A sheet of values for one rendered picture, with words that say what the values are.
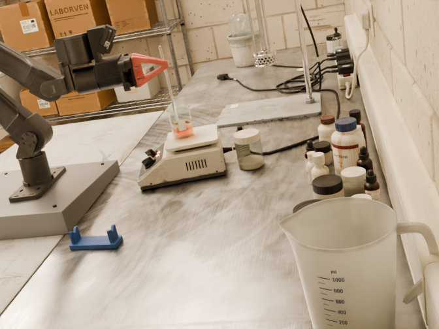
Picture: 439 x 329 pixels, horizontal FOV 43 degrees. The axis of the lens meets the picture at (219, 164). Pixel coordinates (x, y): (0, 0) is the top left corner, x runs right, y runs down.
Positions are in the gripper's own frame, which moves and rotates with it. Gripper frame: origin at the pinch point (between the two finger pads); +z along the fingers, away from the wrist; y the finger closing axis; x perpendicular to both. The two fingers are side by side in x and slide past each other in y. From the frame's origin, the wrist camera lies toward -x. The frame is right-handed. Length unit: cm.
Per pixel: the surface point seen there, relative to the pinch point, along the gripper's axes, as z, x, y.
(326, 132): 31.9, 20.0, -7.6
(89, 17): -54, 4, 223
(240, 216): 9.8, 25.9, -27.7
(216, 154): 7.4, 20.3, -7.0
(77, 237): -21.4, 24.2, -26.6
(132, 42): -38, 27, 256
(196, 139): 3.7, 17.1, -3.8
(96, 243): -17.4, 24.9, -29.4
